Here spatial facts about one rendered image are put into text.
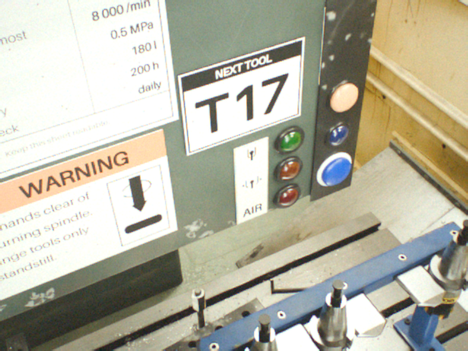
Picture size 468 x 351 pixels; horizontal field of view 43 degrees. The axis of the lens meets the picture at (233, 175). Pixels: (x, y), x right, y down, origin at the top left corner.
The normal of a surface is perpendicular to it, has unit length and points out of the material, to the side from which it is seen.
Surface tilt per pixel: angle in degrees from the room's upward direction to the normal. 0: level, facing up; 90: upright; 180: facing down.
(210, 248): 0
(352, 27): 90
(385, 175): 24
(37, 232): 90
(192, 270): 0
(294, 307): 0
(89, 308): 90
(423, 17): 91
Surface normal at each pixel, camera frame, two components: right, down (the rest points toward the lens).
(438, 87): -0.89, 0.33
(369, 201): -0.40, -0.52
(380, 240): -0.03, -0.73
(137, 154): 0.46, 0.60
